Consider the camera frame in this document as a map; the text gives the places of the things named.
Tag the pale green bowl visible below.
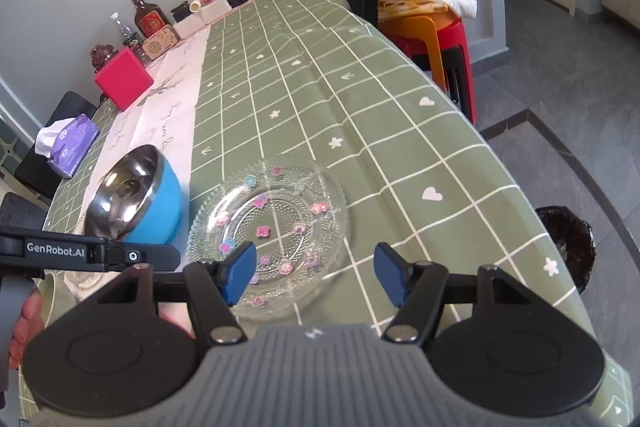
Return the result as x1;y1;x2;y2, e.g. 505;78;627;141
35;272;103;333

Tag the dark rose figurine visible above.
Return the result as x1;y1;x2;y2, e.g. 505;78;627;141
90;44;119;73

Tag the purple tissue pack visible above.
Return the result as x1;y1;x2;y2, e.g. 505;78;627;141
35;114;101;180

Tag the clear glass flower plate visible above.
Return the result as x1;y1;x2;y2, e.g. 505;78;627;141
187;158;349;321

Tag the red plastic stool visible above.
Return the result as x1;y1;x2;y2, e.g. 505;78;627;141
385;19;477;124

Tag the green checked tablecloth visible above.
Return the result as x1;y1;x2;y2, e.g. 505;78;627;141
10;0;632;427

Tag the red label liquor bottle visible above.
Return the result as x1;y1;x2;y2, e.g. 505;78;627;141
126;0;169;39

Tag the clear plastic bottle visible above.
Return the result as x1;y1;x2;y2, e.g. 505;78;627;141
110;12;145;52

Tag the red box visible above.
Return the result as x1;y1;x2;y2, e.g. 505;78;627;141
94;47;155;112

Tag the person's left hand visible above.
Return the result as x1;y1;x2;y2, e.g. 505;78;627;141
8;288;47;371

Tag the white deer print table runner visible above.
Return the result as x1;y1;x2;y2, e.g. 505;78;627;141
75;27;212;230

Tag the orange plastic stool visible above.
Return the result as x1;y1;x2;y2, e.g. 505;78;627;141
378;1;464;94

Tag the trash bin with black bag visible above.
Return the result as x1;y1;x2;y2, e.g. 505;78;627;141
535;205;597;293

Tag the wooden radio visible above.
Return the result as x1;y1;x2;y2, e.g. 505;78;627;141
142;28;180;62

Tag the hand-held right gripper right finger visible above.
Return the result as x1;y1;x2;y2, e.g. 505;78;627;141
374;242;538;343

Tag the blue steel-lined bowl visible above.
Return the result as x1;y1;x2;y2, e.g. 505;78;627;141
82;144;184;246

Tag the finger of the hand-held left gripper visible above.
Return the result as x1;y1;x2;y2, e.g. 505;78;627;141
106;242;182;274

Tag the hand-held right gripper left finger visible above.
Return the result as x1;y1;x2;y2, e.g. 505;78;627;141
95;241;257;346

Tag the white box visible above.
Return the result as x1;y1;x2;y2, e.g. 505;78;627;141
172;9;209;40
200;0;231;26

